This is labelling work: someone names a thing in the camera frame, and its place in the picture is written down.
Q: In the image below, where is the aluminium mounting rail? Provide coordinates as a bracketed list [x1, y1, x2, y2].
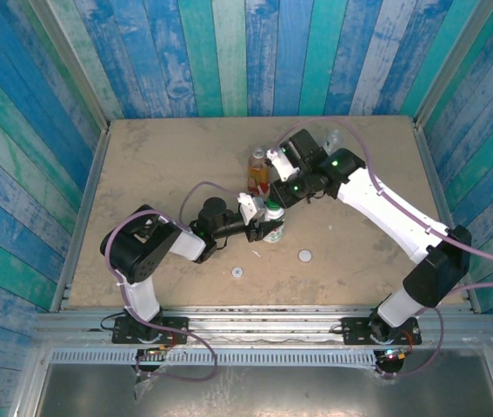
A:
[32, 306, 493, 348]

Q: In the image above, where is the slotted grey cable duct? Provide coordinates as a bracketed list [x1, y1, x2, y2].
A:
[50, 349, 380, 368]

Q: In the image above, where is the orange juice bottle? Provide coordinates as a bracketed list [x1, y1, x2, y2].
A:
[246, 147, 272, 195]

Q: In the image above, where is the aluminium table side rail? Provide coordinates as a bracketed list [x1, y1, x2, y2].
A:
[49, 123, 112, 313]
[411, 116, 483, 314]

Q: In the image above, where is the white plastic bottle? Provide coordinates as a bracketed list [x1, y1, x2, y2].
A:
[262, 206, 285, 244]

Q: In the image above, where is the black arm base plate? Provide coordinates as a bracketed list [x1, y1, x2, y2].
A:
[112, 315, 190, 345]
[340, 316, 423, 347]

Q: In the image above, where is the steel sheet panel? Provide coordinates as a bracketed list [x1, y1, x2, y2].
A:
[32, 363, 493, 412]

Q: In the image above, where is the aluminium corner post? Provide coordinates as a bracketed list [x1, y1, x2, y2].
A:
[27, 0, 111, 131]
[413, 0, 493, 129]

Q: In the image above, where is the small circuit board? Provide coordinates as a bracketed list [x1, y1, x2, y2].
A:
[136, 345, 172, 362]
[379, 345, 413, 361]

